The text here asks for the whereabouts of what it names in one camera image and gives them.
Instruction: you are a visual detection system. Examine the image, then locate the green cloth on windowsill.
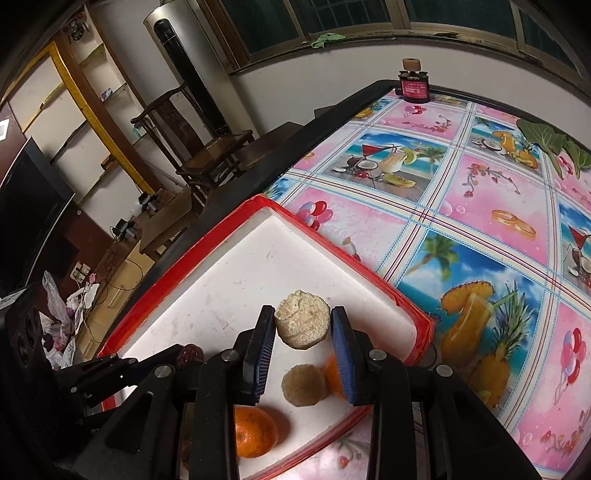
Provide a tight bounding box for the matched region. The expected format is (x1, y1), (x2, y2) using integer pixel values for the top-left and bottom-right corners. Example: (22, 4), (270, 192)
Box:
(311, 32), (346, 49)

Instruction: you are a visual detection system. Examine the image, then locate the green leafy vegetable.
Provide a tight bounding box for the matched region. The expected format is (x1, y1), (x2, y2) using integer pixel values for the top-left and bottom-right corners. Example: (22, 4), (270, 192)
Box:
(516, 119), (591, 179)

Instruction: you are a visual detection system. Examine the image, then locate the red white rectangular tray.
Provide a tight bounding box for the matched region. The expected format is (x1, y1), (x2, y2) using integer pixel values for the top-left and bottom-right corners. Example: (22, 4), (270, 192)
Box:
(102, 196), (434, 479)

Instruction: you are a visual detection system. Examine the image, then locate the dark wooden chair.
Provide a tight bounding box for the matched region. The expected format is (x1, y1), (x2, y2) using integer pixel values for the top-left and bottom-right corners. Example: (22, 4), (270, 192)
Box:
(130, 84), (253, 210)

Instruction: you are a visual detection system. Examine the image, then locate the small orange tangerine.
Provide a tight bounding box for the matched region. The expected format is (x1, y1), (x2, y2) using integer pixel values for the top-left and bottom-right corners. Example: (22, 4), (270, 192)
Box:
(322, 354), (348, 400)

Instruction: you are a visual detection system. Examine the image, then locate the silver tower air conditioner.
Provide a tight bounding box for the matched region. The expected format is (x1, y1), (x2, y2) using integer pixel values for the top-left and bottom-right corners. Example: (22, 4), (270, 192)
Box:
(143, 1), (257, 135)

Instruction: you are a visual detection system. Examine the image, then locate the black television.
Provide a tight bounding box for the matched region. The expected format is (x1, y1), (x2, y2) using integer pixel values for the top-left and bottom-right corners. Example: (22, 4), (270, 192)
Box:
(1, 138), (74, 297)

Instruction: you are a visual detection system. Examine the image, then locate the white shelf with yellow frame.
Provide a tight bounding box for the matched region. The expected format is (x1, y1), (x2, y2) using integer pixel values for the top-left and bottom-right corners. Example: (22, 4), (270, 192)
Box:
(4, 41), (164, 227)

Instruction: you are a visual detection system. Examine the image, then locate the white plastic bag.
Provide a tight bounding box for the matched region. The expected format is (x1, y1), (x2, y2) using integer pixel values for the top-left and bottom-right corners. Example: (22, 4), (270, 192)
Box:
(40, 271), (100, 371)

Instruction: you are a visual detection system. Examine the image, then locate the colourful fruit print tablecloth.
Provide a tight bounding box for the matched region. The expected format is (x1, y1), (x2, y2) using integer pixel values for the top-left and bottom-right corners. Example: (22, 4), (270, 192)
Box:
(266, 92), (590, 479)

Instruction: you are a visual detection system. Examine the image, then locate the low wooden table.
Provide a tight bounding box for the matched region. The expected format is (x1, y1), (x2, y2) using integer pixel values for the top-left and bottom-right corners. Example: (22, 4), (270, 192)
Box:
(137, 188), (199, 262)

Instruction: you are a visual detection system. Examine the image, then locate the dark red jujube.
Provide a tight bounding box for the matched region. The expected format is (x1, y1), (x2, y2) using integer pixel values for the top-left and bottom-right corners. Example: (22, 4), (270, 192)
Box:
(176, 344), (204, 367)

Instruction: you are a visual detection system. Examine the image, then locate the beige round banana slice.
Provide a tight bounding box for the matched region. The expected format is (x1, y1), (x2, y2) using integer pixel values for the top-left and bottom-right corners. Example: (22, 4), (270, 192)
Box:
(274, 290), (331, 350)

